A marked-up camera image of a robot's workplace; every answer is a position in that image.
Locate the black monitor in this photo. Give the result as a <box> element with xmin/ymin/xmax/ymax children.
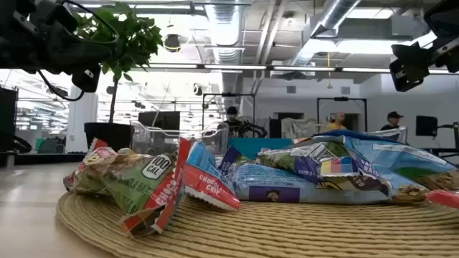
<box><xmin>138</xmin><ymin>110</ymin><xmax>181</xmax><ymax>139</ymax></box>
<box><xmin>415</xmin><ymin>115</ymin><xmax>438</xmax><ymax>137</ymax></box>

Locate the black ceiling lamp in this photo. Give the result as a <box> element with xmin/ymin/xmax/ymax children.
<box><xmin>164</xmin><ymin>34</ymin><xmax>181</xmax><ymax>54</ymax></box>

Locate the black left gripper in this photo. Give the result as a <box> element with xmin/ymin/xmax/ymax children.
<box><xmin>0</xmin><ymin>0</ymin><xmax>114</xmax><ymax>93</ymax></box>

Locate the black plant pot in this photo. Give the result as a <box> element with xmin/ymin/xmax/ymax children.
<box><xmin>84</xmin><ymin>122</ymin><xmax>132</xmax><ymax>151</ymax></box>

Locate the black background table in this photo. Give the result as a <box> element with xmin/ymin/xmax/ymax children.
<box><xmin>421</xmin><ymin>146</ymin><xmax>459</xmax><ymax>164</ymax></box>

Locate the purple wrapper granola bar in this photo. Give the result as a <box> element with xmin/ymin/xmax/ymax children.
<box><xmin>217</xmin><ymin>145</ymin><xmax>252</xmax><ymax>176</ymax></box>

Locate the round woven straw placemat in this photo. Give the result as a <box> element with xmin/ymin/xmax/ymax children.
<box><xmin>56</xmin><ymin>191</ymin><xmax>459</xmax><ymax>258</ymax></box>

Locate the blue plastic bin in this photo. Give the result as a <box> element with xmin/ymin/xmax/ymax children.
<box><xmin>228</xmin><ymin>138</ymin><xmax>293</xmax><ymax>161</ymax></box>

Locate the blue red chocolate chip bar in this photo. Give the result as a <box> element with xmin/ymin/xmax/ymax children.
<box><xmin>183</xmin><ymin>140</ymin><xmax>241</xmax><ymax>211</ymax></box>

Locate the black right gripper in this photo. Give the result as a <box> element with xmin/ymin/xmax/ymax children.
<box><xmin>389</xmin><ymin>0</ymin><xmax>459</xmax><ymax>92</ymax></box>

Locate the black table edge rail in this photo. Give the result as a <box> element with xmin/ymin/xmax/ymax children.
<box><xmin>0</xmin><ymin>153</ymin><xmax>87</xmax><ymax>168</ymax></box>

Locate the chocolate chip granola bar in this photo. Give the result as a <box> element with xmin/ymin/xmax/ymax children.
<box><xmin>425</xmin><ymin>188</ymin><xmax>459</xmax><ymax>210</ymax></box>
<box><xmin>63</xmin><ymin>138</ymin><xmax>121</xmax><ymax>196</ymax></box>

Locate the green leafy plant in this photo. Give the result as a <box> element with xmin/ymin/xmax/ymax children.
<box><xmin>73</xmin><ymin>1</ymin><xmax>164</xmax><ymax>125</ymax></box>

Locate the black cable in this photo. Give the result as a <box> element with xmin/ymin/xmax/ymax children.
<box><xmin>37</xmin><ymin>70</ymin><xmax>86</xmax><ymax>102</ymax></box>
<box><xmin>0</xmin><ymin>131</ymin><xmax>33</xmax><ymax>155</ymax></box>

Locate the silver ceiling duct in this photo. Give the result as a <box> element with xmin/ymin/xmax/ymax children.
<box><xmin>288</xmin><ymin>0</ymin><xmax>361</xmax><ymax>67</ymax></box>
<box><xmin>204</xmin><ymin>0</ymin><xmax>248</xmax><ymax>115</ymax></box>

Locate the green red chocolate chip bar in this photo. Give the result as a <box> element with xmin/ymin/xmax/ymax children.
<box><xmin>102</xmin><ymin>138</ymin><xmax>193</xmax><ymax>237</ymax></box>

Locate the black cabinet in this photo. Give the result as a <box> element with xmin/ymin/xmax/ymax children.
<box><xmin>0</xmin><ymin>87</ymin><xmax>19</xmax><ymax>153</ymax></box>

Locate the purple white oatmeal raisin bar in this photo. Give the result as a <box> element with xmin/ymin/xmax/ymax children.
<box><xmin>257</xmin><ymin>141</ymin><xmax>392</xmax><ymax>193</ymax></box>

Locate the clear plastic bin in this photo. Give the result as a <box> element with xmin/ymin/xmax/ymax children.
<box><xmin>365</xmin><ymin>125</ymin><xmax>409</xmax><ymax>145</ymax></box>
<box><xmin>129</xmin><ymin>120</ymin><xmax>230</xmax><ymax>156</ymax></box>

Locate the long ceiling light strip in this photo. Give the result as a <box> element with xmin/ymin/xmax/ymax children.
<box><xmin>148</xmin><ymin>63</ymin><xmax>392</xmax><ymax>73</ymax></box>

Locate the blue wrapper granola bar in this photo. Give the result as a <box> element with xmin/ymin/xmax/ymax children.
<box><xmin>313</xmin><ymin>129</ymin><xmax>459</xmax><ymax>191</ymax></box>

